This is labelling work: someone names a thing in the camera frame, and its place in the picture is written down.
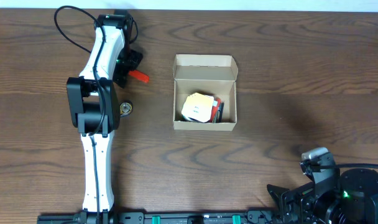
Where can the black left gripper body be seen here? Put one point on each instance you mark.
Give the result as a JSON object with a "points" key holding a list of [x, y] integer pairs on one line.
{"points": [[127, 66]]}

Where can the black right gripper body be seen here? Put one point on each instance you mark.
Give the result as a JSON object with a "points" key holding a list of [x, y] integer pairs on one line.
{"points": [[286, 201]]}

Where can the yellow sticky note pad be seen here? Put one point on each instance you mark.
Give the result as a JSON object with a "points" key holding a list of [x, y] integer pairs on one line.
{"points": [[198, 107]]}

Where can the cardboard box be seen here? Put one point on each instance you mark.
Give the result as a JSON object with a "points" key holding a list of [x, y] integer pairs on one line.
{"points": [[213, 75]]}

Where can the white tape roll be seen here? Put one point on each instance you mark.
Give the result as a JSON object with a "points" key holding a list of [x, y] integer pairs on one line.
{"points": [[187, 119]]}

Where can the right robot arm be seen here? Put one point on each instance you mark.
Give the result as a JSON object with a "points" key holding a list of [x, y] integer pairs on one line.
{"points": [[336, 193]]}

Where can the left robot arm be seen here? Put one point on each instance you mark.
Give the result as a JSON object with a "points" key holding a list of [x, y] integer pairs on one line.
{"points": [[95, 110]]}

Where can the orange utility knife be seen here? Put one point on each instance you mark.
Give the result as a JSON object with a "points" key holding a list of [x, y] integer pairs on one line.
{"points": [[139, 76]]}

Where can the black yellow correction tape dispenser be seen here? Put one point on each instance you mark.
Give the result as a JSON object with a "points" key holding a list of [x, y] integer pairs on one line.
{"points": [[126, 108]]}

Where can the black mounting rail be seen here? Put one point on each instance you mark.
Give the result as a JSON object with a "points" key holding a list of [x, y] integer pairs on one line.
{"points": [[164, 218]]}

